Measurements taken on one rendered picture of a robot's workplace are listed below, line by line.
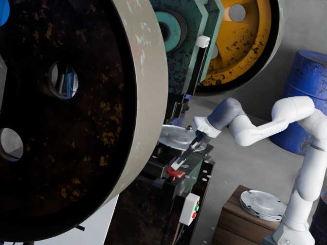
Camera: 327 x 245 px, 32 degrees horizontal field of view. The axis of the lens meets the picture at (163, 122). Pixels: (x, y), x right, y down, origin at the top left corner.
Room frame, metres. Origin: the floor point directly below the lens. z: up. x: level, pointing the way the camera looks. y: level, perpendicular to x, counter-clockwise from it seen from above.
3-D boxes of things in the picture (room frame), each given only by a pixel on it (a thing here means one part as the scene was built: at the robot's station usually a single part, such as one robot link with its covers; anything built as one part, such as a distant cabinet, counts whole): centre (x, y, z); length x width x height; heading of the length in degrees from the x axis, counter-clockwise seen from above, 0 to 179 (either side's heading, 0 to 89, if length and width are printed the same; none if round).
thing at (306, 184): (2.50, -0.74, 0.85); 0.18 x 0.11 x 0.25; 174
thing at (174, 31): (2.71, 0.03, 1.33); 0.67 x 0.18 x 0.18; 165
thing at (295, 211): (2.57, -0.75, 0.71); 0.18 x 0.11 x 0.25; 174
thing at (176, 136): (2.67, -0.09, 0.78); 0.29 x 0.29 x 0.01
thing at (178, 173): (2.33, -0.11, 0.72); 0.07 x 0.06 x 0.08; 75
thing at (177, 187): (2.35, -0.11, 0.62); 0.10 x 0.06 x 0.20; 165
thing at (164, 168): (2.71, 0.03, 0.68); 0.45 x 0.30 x 0.06; 165
